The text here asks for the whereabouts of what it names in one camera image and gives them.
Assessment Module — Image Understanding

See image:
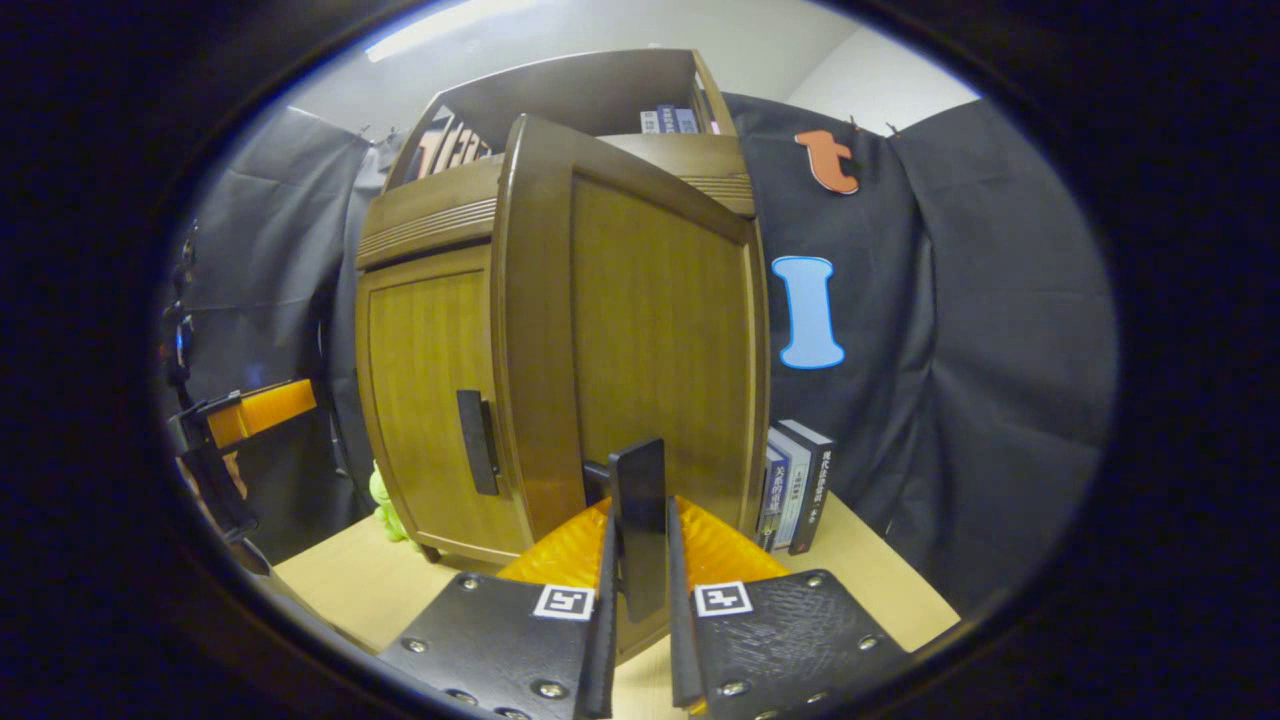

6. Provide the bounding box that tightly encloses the black cover book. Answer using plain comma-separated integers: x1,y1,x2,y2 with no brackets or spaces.
788,420,836,556

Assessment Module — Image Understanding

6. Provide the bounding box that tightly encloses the green toy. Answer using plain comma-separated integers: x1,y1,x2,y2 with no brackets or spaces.
368,462,423,553

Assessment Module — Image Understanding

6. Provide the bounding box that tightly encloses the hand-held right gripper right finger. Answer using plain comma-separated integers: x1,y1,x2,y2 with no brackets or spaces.
665,495,916,717

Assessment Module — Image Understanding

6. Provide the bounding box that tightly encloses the white cover book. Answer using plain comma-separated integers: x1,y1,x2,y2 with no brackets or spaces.
770,428,813,551

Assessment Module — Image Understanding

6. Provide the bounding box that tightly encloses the wooden cabinet door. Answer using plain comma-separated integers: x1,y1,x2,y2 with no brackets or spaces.
492,113,771,663
355,245,531,573

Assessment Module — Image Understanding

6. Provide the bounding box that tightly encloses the blue cover book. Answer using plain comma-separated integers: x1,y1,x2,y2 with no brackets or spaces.
758,445,786,548

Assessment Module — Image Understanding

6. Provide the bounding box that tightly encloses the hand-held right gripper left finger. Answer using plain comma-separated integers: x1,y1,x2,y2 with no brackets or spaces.
378,497,622,720

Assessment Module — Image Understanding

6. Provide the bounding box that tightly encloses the black door handle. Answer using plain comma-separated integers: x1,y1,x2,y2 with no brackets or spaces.
583,437,669,623
457,390,501,497

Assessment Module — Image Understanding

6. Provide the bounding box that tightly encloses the black backdrop cloth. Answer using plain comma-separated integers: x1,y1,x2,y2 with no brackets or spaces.
160,92,1116,616

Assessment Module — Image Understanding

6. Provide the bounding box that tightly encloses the wooden double-door shoe cabinet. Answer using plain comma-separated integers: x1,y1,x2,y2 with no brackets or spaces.
355,48,771,576

